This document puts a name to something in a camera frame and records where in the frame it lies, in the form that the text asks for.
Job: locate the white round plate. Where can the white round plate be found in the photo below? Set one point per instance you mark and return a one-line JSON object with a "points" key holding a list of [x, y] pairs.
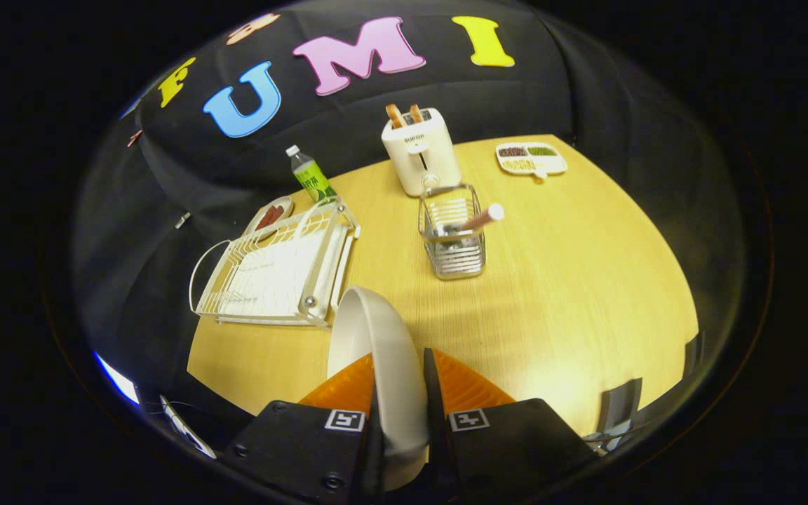
{"points": [[386, 351]]}

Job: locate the green label drink bottle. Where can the green label drink bottle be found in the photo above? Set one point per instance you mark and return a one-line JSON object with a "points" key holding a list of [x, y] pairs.
{"points": [[313, 179]]}

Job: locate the computer monitor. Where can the computer monitor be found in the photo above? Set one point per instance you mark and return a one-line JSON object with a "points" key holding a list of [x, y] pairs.
{"points": [[118, 379]]}

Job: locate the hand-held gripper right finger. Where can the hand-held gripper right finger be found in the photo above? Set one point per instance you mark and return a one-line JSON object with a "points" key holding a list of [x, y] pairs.
{"points": [[435, 435]]}

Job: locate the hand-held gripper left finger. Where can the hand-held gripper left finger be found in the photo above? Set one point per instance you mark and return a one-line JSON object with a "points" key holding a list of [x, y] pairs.
{"points": [[306, 449]]}

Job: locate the white flat device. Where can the white flat device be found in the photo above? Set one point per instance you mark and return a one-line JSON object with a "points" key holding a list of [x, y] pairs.
{"points": [[186, 428]]}

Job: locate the toast slice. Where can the toast slice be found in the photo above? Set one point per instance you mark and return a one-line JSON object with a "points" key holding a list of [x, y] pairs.
{"points": [[395, 116], [416, 113]]}

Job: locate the white toaster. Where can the white toaster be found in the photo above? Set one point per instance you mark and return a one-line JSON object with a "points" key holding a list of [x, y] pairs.
{"points": [[421, 154]]}

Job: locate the small plate with sausages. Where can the small plate with sausages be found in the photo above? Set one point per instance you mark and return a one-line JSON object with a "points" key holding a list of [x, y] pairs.
{"points": [[258, 224]]}

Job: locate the white divided bean dish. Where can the white divided bean dish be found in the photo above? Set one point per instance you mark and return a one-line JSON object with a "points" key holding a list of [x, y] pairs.
{"points": [[530, 161]]}

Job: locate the red clip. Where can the red clip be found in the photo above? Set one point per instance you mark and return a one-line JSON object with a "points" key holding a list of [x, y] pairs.
{"points": [[135, 138]]}

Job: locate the red sausage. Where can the red sausage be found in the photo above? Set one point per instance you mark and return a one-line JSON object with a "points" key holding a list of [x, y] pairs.
{"points": [[276, 216], [266, 217]]}

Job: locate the white clip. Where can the white clip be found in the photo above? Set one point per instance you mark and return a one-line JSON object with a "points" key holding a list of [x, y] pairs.
{"points": [[182, 221]]}

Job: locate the black backdrop cloth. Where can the black backdrop cloth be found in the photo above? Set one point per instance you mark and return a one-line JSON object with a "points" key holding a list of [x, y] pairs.
{"points": [[348, 130]]}

